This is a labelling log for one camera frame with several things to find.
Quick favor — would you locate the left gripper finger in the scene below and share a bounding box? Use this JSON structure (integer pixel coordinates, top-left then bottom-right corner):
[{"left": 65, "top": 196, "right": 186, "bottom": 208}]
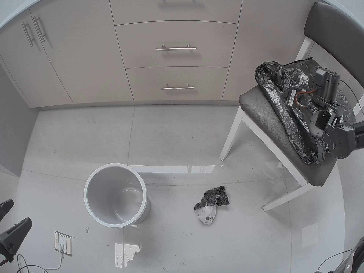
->
[
  {"left": 0, "top": 217, "right": 33, "bottom": 263},
  {"left": 0, "top": 199, "right": 15, "bottom": 222}
]

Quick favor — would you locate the black plastic bag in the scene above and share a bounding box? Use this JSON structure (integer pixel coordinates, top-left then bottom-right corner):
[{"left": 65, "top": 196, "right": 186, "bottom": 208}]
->
[{"left": 254, "top": 60, "right": 356, "bottom": 166}]

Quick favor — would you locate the white trash bin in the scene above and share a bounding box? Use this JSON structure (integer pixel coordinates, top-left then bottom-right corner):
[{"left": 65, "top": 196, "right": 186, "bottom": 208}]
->
[{"left": 83, "top": 163, "right": 151, "bottom": 228}]

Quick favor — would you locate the crumpled black plastic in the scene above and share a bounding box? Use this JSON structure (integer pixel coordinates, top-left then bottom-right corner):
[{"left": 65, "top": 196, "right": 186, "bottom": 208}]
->
[{"left": 194, "top": 185, "right": 230, "bottom": 210}]

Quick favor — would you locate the crumpled white printed paper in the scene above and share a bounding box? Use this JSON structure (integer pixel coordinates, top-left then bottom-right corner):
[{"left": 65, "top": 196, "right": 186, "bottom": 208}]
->
[{"left": 195, "top": 205, "right": 218, "bottom": 226}]

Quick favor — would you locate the beige cabinet with drawers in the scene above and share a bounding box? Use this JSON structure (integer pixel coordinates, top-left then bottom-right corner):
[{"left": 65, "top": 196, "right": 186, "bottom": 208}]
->
[{"left": 0, "top": 0, "right": 364, "bottom": 110}]

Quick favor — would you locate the grey padded white chair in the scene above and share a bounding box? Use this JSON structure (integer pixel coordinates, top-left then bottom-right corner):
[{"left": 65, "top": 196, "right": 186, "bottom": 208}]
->
[{"left": 219, "top": 2, "right": 364, "bottom": 213}]

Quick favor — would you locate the white power cable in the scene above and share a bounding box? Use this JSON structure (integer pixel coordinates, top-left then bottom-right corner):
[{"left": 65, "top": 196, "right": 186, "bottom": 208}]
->
[{"left": 43, "top": 245, "right": 65, "bottom": 271}]

